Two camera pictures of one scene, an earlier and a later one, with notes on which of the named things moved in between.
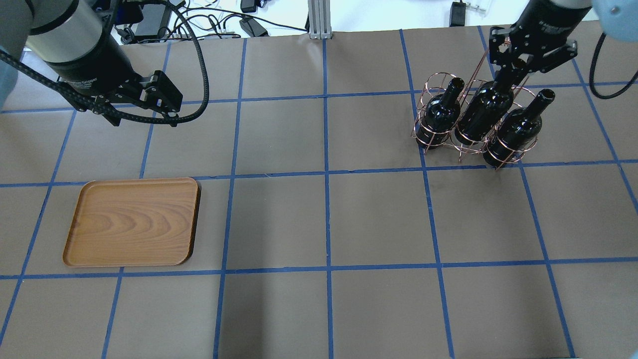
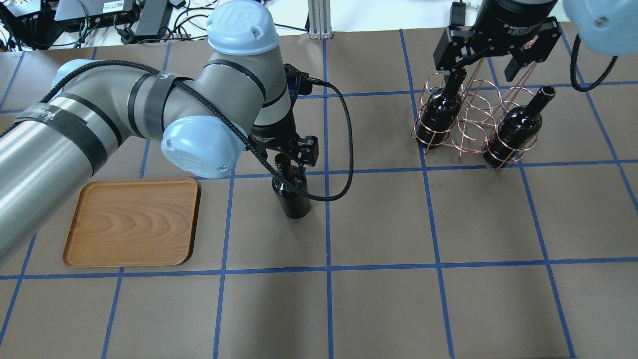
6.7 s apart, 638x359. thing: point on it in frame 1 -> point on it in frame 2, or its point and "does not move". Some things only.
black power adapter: x=457 y=15 does not move
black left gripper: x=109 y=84 -> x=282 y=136
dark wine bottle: x=517 y=131 does not move
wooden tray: x=137 y=222 does not move
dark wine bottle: x=440 y=114 does not move
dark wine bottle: x=484 y=108 -> x=292 y=204
